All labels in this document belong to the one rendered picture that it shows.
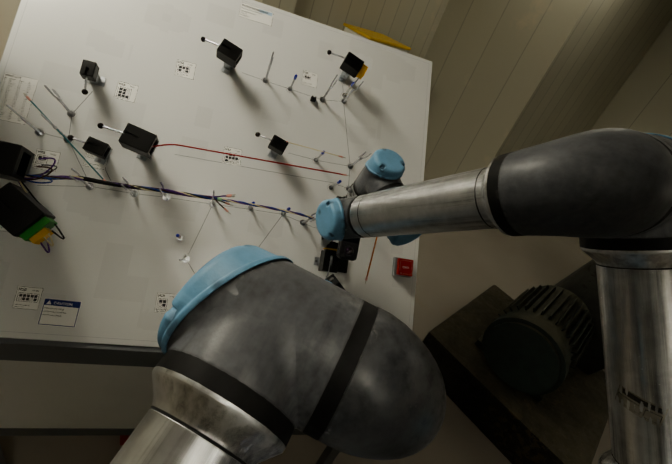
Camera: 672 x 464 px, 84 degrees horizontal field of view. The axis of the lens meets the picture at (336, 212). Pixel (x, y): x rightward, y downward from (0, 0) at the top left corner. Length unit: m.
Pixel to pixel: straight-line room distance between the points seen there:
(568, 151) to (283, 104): 0.88
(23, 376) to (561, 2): 4.28
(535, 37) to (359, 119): 3.18
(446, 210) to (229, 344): 0.31
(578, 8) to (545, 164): 3.78
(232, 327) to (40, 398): 1.12
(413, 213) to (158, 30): 0.94
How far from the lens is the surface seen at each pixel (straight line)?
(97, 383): 1.28
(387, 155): 0.78
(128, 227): 1.06
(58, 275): 1.09
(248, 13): 1.30
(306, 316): 0.29
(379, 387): 0.29
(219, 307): 0.30
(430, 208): 0.49
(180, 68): 1.18
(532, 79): 4.17
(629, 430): 0.59
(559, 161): 0.42
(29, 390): 1.36
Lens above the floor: 1.74
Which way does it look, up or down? 31 degrees down
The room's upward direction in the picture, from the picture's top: 21 degrees clockwise
